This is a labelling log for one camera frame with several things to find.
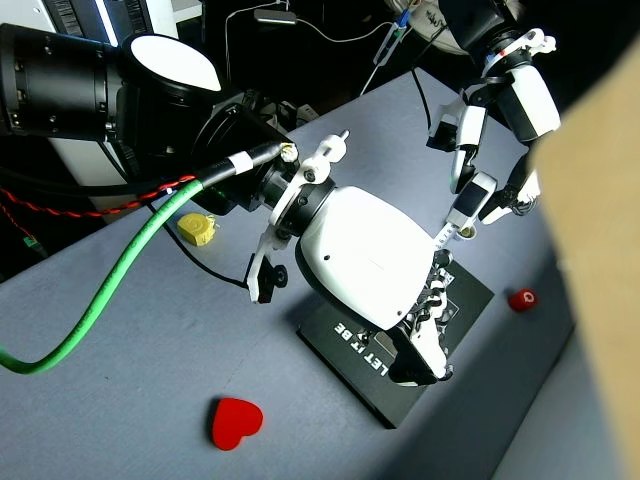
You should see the thick green cable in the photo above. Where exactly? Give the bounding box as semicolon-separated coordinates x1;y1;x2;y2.
0;178;205;376

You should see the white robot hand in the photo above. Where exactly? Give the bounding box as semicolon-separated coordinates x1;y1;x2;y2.
448;64;562;225
294;185;456;389

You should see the black power adapter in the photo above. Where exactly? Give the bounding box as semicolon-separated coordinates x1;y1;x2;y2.
253;7;299;25

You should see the thin white cable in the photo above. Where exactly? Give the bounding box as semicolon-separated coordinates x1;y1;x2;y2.
223;0;399;101

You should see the black hardcover Beatles book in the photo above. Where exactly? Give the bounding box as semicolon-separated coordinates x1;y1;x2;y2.
296;259;496;430

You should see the black sleeved cable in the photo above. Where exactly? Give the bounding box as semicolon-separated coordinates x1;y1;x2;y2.
0;141;300;199

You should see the yellow round block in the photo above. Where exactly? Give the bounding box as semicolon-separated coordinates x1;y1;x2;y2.
176;213;220;247

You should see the person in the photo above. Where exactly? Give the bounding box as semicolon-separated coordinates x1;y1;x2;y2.
389;0;454;51

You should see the grey tablecloth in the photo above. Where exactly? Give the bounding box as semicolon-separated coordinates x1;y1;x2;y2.
0;67;576;480

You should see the red cylinder block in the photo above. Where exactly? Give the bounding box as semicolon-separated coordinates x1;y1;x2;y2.
507;287;539;315

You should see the beige wooden board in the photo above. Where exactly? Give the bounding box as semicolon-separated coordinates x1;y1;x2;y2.
529;34;640;480

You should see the thin black cable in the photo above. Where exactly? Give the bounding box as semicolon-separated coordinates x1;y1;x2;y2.
411;69;434;137
164;219;252;287

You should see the red heart block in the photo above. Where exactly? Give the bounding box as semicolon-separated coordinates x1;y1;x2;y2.
208;397;265;452

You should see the red twisted cable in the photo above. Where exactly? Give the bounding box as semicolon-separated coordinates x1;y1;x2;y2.
0;174;197;220

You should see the grey black tape measure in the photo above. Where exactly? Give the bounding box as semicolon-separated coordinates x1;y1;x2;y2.
433;172;499;254

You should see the white equipment rack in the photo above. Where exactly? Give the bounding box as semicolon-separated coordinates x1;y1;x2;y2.
0;0;180;40

